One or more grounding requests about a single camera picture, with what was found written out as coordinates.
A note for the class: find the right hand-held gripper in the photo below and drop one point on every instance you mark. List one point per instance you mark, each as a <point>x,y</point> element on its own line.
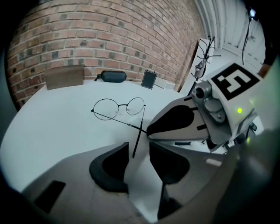
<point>232,105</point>

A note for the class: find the grey hanging bag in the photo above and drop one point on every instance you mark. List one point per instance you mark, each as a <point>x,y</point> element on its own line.
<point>199,68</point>

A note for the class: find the black pen holder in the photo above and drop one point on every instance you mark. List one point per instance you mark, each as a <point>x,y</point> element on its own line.
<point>149,79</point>

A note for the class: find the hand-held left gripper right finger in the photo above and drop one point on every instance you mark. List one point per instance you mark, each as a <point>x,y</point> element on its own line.
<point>197,175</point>

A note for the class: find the black coat rack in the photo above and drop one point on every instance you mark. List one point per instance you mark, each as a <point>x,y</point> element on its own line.
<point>205,57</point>

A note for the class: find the bundle of white ceiling pipes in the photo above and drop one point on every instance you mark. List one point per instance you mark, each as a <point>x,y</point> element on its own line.
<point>210,19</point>

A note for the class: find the black glasses case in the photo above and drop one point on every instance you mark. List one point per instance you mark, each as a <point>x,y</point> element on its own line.
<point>113,76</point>

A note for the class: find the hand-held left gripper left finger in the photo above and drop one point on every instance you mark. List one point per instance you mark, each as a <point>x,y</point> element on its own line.
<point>87,197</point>

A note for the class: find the white box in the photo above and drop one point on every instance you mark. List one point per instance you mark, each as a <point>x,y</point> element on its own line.
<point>165,84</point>

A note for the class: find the brown box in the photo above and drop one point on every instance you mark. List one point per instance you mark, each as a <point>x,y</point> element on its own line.
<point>64,77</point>

